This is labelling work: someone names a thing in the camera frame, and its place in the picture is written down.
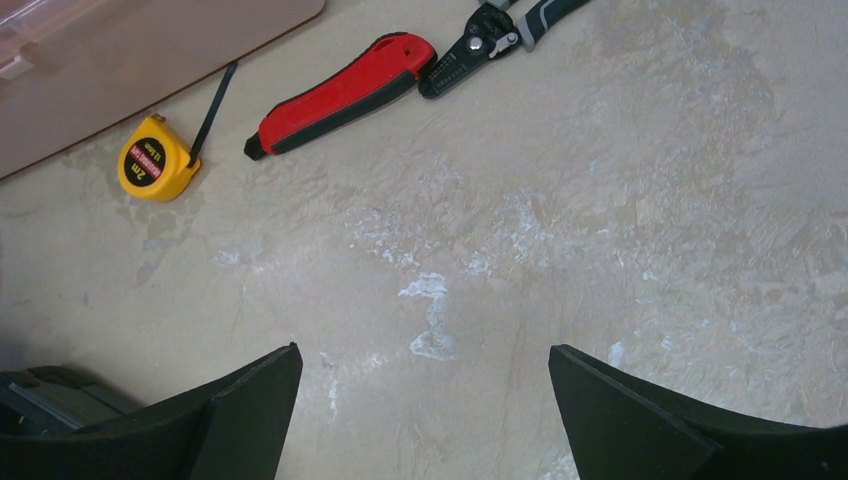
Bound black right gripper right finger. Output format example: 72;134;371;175
548;344;847;479

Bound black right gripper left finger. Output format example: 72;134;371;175
1;343;303;479

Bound black poker set case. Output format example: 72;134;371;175
1;366;142;436

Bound yellow tape measure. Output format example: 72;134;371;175
116;62;238;203

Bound orange plastic toolbox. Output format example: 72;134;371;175
1;0;325;176

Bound red utility knife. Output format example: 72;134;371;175
243;32;437;161

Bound black wire stripper pliers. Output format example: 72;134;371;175
418;0;588;100

